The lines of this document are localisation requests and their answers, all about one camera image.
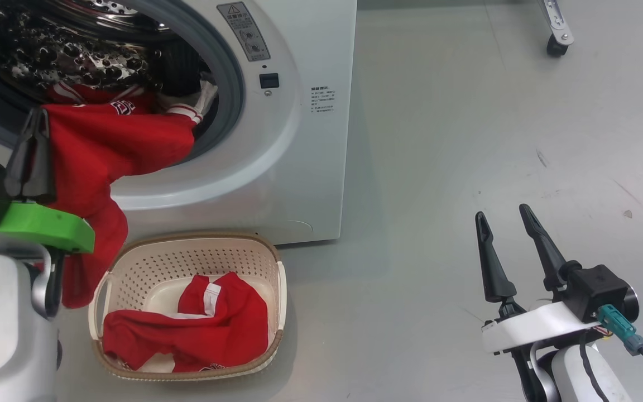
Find red shorts white stripe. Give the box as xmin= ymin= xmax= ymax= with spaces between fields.
xmin=102 ymin=272 xmax=270 ymax=374

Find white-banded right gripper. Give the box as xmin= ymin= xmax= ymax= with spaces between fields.
xmin=475 ymin=204 xmax=604 ymax=358

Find right camera cable teal plug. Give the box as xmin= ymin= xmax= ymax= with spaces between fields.
xmin=597 ymin=304 xmax=643 ymax=386

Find grey warning sticker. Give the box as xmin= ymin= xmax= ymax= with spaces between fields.
xmin=216 ymin=2 xmax=272 ymax=63

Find red basketball jersey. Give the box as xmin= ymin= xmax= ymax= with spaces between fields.
xmin=36 ymin=78 xmax=219 ymax=309

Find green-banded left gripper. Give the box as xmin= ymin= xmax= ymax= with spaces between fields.
xmin=0 ymin=107 xmax=96 ymax=255

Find white washing machine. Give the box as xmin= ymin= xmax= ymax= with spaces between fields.
xmin=0 ymin=0 xmax=358 ymax=246

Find metal frame leg with caster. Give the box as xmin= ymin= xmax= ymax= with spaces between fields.
xmin=539 ymin=0 xmax=575 ymax=58

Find cream perforated laundry basket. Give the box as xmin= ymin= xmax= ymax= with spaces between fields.
xmin=88 ymin=232 xmax=288 ymax=382

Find stainless steel washer drum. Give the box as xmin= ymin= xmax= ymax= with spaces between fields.
xmin=0 ymin=0 xmax=213 ymax=102

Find grey rubber door gasket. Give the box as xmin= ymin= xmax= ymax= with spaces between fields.
xmin=0 ymin=0 xmax=246 ymax=167

